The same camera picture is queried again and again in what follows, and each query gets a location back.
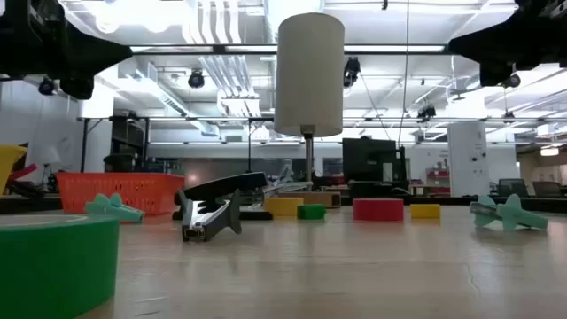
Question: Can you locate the white shade wooden table lamp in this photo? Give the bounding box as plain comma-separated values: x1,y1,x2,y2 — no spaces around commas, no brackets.
273,12,346,209

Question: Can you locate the yellow mini stapler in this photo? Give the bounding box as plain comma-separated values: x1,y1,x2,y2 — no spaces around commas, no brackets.
409,203,442,220
264,197,305,218

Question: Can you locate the red shelf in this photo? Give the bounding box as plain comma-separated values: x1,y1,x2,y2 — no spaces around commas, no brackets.
425,167,451,195

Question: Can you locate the black overhead frame bar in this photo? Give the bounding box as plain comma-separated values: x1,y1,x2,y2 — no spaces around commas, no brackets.
130,43,449,56

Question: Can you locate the black rack frame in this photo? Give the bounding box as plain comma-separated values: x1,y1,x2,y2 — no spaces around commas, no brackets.
75,114,276,174

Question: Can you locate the small white lamp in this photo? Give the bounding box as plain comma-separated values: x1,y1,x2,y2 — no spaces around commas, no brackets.
35,144,62,187

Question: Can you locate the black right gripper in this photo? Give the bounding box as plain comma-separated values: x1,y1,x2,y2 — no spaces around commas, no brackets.
447,0,567,88

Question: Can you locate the orange tape roll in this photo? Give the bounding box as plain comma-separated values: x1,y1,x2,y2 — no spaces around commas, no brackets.
353,198,405,222

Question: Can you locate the black stapler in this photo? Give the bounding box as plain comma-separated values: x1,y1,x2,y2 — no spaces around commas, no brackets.
172,171,275,222

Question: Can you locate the pink red object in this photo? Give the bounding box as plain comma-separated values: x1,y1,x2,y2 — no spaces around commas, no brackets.
8,163,40,182

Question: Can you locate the orange plastic basket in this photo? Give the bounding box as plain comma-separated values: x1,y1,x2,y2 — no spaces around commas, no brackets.
56,171,186,217

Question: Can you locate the white pillar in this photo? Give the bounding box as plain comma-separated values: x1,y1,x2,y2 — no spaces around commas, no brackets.
447,122,491,198

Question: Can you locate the black aluminium table frame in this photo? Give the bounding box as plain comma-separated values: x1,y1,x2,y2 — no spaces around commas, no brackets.
0,192,567,214

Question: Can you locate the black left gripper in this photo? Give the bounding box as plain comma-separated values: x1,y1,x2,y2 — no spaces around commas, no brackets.
0,0,133,101

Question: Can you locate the teal staple remover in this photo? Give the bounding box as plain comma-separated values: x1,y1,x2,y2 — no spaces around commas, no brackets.
469,193,549,232
83,192,146,224

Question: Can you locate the green tape roll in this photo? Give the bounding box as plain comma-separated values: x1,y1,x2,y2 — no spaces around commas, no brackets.
0,214,121,319

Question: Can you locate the yellow bin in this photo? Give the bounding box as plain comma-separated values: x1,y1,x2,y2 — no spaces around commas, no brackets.
0,144,28,196

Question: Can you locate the thin hanging cable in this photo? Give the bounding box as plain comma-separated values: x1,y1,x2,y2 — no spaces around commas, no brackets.
397,0,411,147

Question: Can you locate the green mini stapler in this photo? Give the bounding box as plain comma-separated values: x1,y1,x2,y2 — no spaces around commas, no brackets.
296,204,327,221

